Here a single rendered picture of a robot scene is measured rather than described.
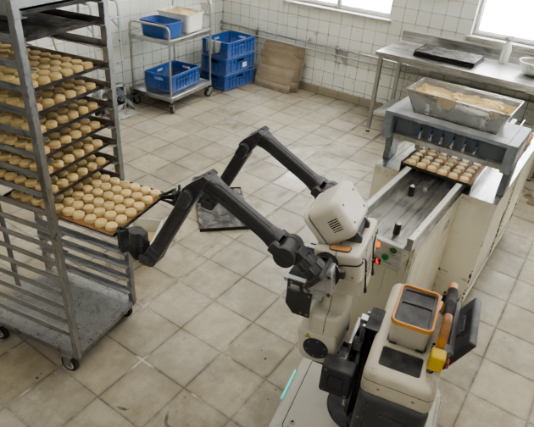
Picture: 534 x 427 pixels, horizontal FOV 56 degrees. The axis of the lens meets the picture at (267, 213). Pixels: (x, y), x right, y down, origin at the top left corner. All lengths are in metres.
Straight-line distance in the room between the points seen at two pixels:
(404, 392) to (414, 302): 0.34
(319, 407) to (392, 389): 0.58
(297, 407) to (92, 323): 1.22
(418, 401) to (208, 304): 1.67
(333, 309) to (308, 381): 0.57
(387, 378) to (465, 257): 1.46
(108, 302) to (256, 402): 1.00
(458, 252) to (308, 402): 1.33
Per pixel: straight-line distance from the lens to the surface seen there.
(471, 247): 3.14
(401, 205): 2.74
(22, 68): 2.03
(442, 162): 3.12
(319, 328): 2.02
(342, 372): 2.01
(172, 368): 2.87
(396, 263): 2.45
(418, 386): 1.87
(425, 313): 1.98
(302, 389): 2.44
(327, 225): 1.74
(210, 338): 3.00
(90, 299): 3.10
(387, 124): 3.02
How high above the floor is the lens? 2.17
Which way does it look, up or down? 32 degrees down
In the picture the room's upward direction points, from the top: 5 degrees clockwise
